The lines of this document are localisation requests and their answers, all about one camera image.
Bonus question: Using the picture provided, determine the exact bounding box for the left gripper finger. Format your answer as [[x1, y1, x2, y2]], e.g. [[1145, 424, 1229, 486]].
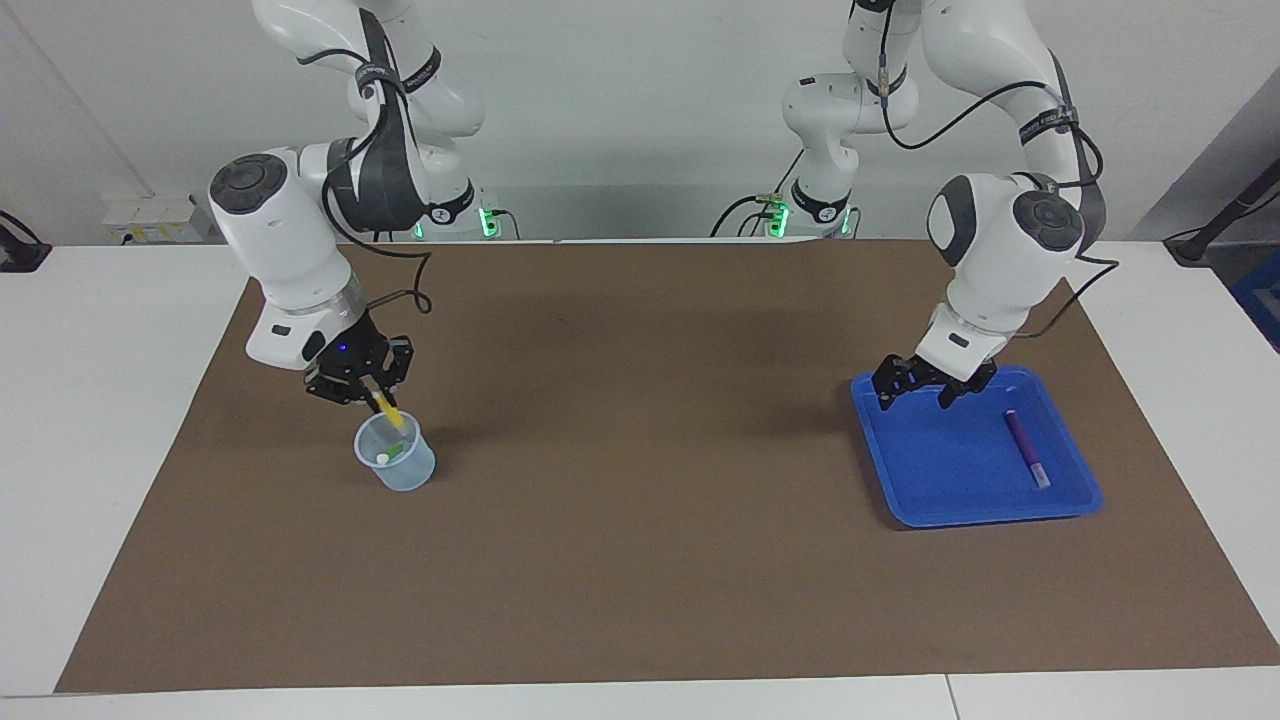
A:
[[872, 355, 913, 412], [938, 360, 998, 411]]

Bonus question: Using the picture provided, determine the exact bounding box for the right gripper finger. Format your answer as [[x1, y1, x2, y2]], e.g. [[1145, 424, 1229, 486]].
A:
[[305, 375, 373, 406], [380, 337, 414, 396]]

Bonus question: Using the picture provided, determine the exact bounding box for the purple marker pen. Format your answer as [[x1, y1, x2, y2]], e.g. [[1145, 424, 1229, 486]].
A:
[[1004, 409, 1052, 490]]

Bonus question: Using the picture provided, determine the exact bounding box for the blue plastic tray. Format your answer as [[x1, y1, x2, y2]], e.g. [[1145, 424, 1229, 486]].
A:
[[851, 367, 1104, 529]]

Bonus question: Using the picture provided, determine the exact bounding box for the translucent plastic cup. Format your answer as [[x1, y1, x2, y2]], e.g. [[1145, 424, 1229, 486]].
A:
[[354, 410, 437, 492]]

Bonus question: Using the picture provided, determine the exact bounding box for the white power strip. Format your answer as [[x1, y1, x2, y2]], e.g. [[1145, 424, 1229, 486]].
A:
[[103, 195, 216, 246]]

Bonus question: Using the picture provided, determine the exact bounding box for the blue storage box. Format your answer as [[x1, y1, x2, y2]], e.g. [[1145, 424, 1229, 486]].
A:
[[1230, 250, 1280, 353]]

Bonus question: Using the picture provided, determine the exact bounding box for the brown table mat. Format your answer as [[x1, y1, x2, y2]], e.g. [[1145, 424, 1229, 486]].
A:
[[55, 238, 1280, 694]]

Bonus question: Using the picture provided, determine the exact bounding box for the black stand pole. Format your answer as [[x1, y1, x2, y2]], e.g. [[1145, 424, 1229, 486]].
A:
[[1165, 160, 1280, 266]]

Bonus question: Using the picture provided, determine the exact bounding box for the black clamp base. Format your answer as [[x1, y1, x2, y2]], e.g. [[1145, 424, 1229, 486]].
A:
[[0, 210, 53, 273]]

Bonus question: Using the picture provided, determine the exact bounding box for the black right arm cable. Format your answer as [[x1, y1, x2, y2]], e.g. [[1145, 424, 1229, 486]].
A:
[[298, 10, 433, 316]]

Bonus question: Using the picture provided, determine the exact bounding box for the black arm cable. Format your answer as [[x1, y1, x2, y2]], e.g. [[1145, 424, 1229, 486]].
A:
[[845, 0, 1121, 341], [298, 10, 433, 316]]

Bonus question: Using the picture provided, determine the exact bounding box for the thin black base cable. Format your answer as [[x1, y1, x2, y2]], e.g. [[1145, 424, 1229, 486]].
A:
[[770, 145, 806, 201]]

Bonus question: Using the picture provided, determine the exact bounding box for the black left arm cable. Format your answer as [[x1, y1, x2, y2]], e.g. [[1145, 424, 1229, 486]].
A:
[[845, 0, 1121, 341]]

